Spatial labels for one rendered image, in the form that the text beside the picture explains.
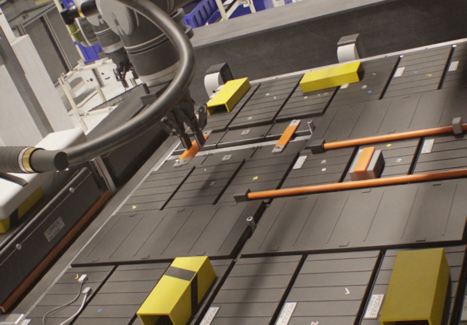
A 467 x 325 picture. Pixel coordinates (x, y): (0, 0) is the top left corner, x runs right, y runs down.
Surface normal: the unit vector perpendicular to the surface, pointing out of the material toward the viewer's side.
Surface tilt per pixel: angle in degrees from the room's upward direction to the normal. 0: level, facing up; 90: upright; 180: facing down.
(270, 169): 0
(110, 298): 0
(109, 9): 90
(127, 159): 90
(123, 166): 90
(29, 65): 90
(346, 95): 0
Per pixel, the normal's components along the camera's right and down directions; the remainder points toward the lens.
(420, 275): -0.36, -0.85
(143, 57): -0.29, 0.51
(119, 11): -0.65, 0.51
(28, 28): 0.85, -0.12
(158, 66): 0.15, 0.36
